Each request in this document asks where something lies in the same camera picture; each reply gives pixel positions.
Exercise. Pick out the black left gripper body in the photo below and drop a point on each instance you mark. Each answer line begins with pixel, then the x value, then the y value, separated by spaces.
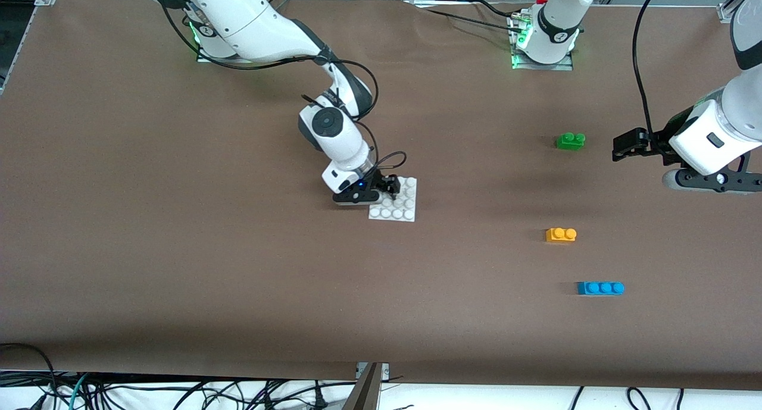
pixel 653 143

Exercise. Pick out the white studded base plate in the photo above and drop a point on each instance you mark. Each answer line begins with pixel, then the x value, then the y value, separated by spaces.
pixel 408 210

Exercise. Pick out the yellow two-stud block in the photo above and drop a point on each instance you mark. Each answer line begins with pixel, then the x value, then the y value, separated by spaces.
pixel 561 235

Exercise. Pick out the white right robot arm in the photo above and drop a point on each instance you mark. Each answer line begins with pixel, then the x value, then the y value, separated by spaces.
pixel 256 23

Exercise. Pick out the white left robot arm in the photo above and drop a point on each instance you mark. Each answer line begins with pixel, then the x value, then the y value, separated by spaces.
pixel 714 124

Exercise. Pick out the green two-stud block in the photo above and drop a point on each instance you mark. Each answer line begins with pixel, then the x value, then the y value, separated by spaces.
pixel 570 141

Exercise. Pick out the blue three-stud block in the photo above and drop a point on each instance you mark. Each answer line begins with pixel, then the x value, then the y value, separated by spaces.
pixel 600 288

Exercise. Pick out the brown table cover sheet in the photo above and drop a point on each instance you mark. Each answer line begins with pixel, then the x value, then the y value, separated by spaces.
pixel 178 219

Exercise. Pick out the grey slanted beam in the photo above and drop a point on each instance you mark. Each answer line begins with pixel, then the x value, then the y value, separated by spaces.
pixel 363 392

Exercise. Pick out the small metal bracket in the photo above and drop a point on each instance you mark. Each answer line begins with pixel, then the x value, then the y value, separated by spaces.
pixel 386 369

